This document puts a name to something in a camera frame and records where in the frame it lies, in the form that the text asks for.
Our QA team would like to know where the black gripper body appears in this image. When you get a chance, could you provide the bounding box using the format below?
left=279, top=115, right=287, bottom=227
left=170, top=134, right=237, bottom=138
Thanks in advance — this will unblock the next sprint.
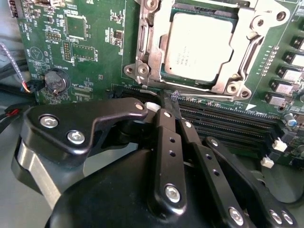
left=46, top=149, right=228, bottom=228

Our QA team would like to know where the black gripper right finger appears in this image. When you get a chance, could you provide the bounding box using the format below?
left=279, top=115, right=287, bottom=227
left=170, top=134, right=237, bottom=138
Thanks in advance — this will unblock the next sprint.
left=171, top=95, right=298, bottom=228

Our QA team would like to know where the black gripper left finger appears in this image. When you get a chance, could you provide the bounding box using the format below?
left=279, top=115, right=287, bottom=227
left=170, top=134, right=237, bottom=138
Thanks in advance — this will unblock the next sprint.
left=11, top=92, right=189, bottom=217

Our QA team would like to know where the metal socket cover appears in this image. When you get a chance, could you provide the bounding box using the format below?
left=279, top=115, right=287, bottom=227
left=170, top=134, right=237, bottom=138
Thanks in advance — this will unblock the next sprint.
left=136, top=0, right=269, bottom=93

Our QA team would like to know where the silver CPU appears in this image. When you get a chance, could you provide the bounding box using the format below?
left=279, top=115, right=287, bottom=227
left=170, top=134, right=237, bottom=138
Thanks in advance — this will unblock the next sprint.
left=160, top=11, right=233, bottom=83

